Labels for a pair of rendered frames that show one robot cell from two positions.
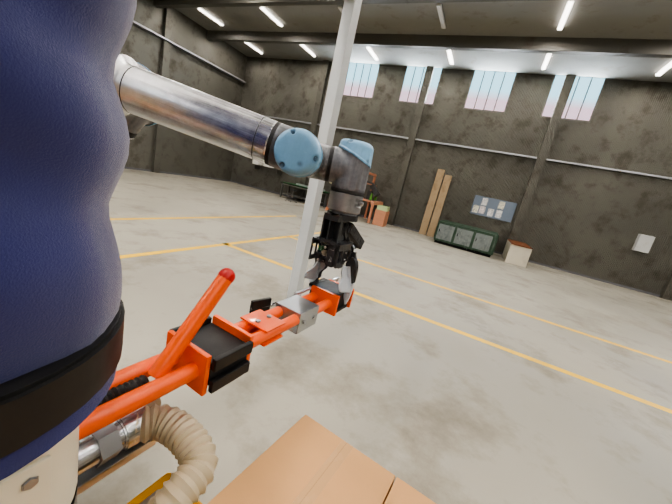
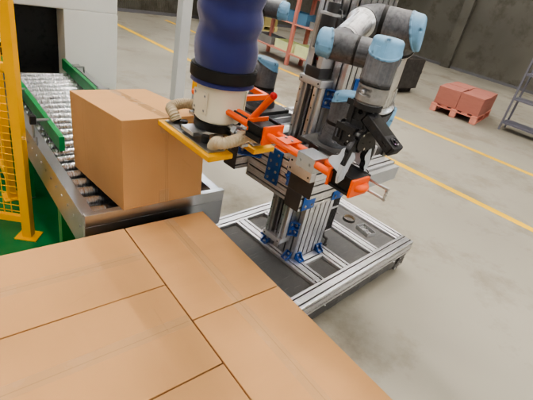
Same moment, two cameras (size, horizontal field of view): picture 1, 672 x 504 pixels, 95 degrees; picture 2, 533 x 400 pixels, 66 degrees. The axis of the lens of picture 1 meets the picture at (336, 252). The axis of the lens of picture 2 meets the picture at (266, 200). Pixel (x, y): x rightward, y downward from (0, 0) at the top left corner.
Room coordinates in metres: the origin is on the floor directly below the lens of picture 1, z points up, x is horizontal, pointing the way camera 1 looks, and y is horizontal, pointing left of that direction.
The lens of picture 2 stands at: (0.81, -1.02, 1.64)
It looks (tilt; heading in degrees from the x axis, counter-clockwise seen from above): 29 degrees down; 107
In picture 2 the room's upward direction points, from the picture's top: 13 degrees clockwise
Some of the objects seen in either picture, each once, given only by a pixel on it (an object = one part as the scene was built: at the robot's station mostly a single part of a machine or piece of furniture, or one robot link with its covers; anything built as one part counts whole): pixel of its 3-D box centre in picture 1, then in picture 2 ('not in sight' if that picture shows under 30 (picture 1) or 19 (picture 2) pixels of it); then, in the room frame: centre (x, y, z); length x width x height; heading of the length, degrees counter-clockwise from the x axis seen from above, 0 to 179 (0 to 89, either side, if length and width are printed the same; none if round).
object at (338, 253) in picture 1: (335, 238); (358, 125); (0.69, 0.01, 1.35); 0.09 x 0.08 x 0.12; 154
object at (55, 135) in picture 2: not in sight; (19, 94); (-1.60, 0.89, 0.60); 1.60 x 0.11 x 0.09; 152
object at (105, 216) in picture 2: not in sight; (160, 205); (-0.13, 0.40, 0.58); 0.70 x 0.03 x 0.06; 62
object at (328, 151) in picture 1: (305, 158); (379, 56); (0.67, 0.10, 1.50); 0.11 x 0.11 x 0.08; 3
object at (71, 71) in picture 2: not in sight; (101, 94); (-1.34, 1.36, 0.60); 1.60 x 0.11 x 0.09; 152
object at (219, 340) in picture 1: (210, 351); (264, 130); (0.40, 0.15, 1.20); 0.10 x 0.08 x 0.06; 64
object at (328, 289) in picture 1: (331, 296); (347, 180); (0.71, -0.01, 1.20); 0.08 x 0.07 x 0.05; 154
